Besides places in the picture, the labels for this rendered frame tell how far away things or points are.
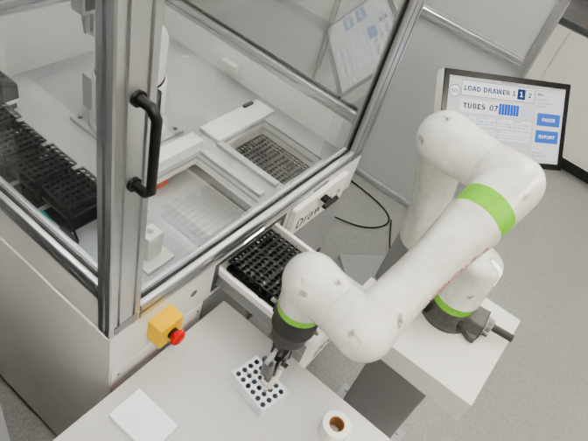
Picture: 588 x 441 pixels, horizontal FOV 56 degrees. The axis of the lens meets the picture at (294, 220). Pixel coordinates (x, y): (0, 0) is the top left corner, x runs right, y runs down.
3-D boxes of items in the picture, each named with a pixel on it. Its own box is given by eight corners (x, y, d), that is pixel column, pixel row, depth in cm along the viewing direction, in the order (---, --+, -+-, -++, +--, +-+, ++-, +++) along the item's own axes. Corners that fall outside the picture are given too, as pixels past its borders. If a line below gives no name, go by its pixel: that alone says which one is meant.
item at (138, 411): (178, 428, 125) (178, 425, 123) (148, 457, 119) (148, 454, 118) (138, 391, 128) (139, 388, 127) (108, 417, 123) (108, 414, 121)
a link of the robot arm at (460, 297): (440, 268, 162) (467, 222, 149) (485, 304, 155) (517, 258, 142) (415, 288, 154) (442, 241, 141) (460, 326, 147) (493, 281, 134)
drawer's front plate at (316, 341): (363, 304, 155) (377, 279, 148) (303, 369, 136) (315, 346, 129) (359, 300, 156) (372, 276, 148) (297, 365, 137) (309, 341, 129)
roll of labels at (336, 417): (350, 441, 132) (356, 433, 130) (325, 449, 129) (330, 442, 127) (339, 414, 137) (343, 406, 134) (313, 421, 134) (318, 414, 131)
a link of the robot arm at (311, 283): (318, 230, 103) (276, 255, 97) (367, 274, 99) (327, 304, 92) (299, 276, 113) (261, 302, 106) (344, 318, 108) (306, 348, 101)
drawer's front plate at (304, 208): (339, 196, 185) (350, 171, 177) (287, 238, 166) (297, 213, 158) (335, 193, 186) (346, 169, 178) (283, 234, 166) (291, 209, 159)
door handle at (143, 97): (159, 202, 89) (169, 104, 76) (147, 209, 87) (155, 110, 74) (138, 185, 91) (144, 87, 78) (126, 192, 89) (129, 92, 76)
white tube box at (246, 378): (285, 400, 136) (289, 392, 133) (259, 418, 131) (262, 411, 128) (255, 361, 141) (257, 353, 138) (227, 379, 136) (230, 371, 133)
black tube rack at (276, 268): (326, 290, 153) (333, 275, 149) (288, 326, 142) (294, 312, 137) (266, 243, 160) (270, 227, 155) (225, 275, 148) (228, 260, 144)
